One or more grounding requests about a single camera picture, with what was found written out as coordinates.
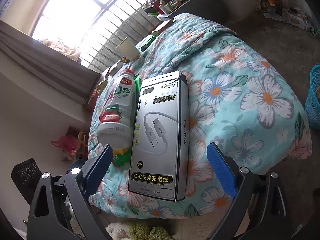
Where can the fluffy cream green rug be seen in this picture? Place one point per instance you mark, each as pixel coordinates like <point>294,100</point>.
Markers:
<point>136,230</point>

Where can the grey curtain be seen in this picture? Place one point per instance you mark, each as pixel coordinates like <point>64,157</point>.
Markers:
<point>51,67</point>

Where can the red gift bag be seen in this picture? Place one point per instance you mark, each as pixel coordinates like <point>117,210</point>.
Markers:
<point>74,144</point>

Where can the silver charging cable box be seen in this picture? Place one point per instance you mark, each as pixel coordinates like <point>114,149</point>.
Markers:
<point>160,150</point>

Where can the white strawberry drink bottle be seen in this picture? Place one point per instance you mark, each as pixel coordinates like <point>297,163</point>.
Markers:
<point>118,114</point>

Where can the floral blue quilt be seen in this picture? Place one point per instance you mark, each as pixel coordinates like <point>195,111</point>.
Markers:
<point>237,100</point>

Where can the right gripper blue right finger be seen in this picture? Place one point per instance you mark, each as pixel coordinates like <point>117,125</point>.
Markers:
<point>221,169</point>

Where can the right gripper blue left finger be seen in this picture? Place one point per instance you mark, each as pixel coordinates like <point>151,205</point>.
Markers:
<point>95,169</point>

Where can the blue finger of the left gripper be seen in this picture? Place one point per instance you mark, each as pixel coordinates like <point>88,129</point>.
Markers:
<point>76,168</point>

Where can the grey side cabinet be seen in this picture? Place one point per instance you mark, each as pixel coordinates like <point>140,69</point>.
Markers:
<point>213,10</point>

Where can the blue plastic waste basket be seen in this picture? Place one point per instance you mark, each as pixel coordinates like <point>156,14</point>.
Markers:
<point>312,102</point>

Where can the white flat box with cables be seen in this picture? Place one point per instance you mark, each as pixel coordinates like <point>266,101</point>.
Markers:
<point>293,16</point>

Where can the black orange snack bags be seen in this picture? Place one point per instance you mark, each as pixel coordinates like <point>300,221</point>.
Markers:
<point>272,6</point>

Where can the white paper cup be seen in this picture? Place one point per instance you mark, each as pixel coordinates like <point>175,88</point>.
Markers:
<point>127,49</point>

